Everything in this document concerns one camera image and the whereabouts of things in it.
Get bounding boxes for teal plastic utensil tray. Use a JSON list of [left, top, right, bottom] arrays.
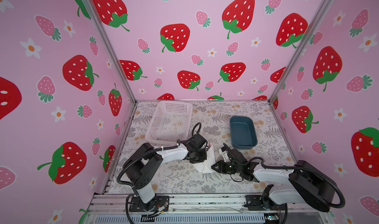
[[230, 116, 258, 150]]

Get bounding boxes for white plastic mesh basket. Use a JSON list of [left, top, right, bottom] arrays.
[[145, 101, 193, 145]]

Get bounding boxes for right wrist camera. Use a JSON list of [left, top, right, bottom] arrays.
[[221, 151, 231, 162]]

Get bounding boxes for aluminium corner frame post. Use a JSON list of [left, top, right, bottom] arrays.
[[82, 0, 137, 105]]

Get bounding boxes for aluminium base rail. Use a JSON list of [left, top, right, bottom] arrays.
[[83, 193, 336, 224]]

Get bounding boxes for right aluminium corner post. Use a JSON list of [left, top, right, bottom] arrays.
[[268, 0, 334, 106]]

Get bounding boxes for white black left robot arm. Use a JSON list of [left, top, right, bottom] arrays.
[[116, 122, 210, 212]]

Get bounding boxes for white paper napkin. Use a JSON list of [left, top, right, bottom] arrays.
[[193, 143, 216, 174]]

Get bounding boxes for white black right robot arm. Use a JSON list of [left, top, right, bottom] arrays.
[[211, 144, 346, 213]]

